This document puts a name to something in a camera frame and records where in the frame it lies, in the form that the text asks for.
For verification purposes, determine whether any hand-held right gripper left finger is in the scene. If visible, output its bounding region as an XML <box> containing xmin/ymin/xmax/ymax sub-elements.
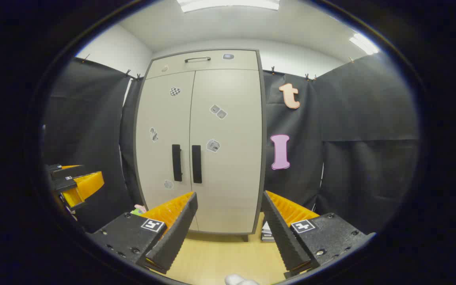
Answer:
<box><xmin>87</xmin><ymin>192</ymin><xmax>199</xmax><ymax>274</ymax></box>

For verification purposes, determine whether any large ceiling light panel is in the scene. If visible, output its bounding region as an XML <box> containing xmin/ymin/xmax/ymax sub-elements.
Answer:
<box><xmin>177</xmin><ymin>0</ymin><xmax>280</xmax><ymax>12</ymax></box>

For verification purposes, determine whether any beige double-door shoe cabinet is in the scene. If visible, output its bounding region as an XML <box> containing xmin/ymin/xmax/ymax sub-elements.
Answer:
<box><xmin>133</xmin><ymin>48</ymin><xmax>267</xmax><ymax>242</ymax></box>

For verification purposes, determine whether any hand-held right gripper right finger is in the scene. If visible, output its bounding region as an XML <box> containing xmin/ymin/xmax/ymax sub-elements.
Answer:
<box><xmin>260</xmin><ymin>190</ymin><xmax>377</xmax><ymax>277</ymax></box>

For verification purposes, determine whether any black backdrop cloth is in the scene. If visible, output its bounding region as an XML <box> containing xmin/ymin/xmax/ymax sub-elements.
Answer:
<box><xmin>44</xmin><ymin>51</ymin><xmax>420</xmax><ymax>234</ymax></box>

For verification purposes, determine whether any beige cabinet drawer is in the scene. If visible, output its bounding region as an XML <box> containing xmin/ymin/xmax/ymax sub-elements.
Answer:
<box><xmin>147</xmin><ymin>50</ymin><xmax>259</xmax><ymax>79</ymax></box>

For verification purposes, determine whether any beige cabinet door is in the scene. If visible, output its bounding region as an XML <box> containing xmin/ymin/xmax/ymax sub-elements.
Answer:
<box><xmin>190</xmin><ymin>69</ymin><xmax>263</xmax><ymax>234</ymax></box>
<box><xmin>135</xmin><ymin>71</ymin><xmax>196</xmax><ymax>231</ymax></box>

